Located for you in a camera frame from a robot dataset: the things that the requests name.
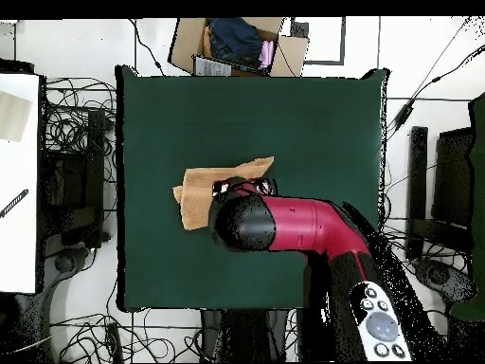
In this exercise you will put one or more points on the orange terry towel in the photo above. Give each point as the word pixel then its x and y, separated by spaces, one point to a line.
pixel 197 193

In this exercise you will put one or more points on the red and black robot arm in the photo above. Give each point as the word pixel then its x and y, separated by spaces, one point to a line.
pixel 303 227

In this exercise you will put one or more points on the dark green table cloth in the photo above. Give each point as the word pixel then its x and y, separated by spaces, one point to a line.
pixel 227 113

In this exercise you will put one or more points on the printed paper label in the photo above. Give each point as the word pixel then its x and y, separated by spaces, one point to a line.
pixel 212 67

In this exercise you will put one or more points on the pink garment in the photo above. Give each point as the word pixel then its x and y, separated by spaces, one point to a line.
pixel 266 55

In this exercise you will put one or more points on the blue jeans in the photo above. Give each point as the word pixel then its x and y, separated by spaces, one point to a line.
pixel 235 41

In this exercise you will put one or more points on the tan cloth in box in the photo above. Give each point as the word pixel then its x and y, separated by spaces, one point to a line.
pixel 206 43

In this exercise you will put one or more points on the black equipment stand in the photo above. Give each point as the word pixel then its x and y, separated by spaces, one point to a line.
pixel 416 170
pixel 94 151

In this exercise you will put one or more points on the cardboard box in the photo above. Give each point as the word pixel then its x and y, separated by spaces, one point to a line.
pixel 185 41

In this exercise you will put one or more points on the black power adapter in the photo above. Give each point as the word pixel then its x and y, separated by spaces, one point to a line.
pixel 403 115

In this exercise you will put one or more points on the black office chair base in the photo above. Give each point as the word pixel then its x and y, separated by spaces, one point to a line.
pixel 443 275
pixel 64 263

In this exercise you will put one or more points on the black power strip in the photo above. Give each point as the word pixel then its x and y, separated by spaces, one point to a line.
pixel 113 339

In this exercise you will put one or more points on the black striped stick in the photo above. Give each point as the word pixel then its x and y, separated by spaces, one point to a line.
pixel 15 203

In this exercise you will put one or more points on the white side table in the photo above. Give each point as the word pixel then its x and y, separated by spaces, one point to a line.
pixel 19 246

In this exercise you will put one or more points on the beige paper sheet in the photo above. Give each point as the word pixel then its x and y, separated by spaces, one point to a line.
pixel 13 117

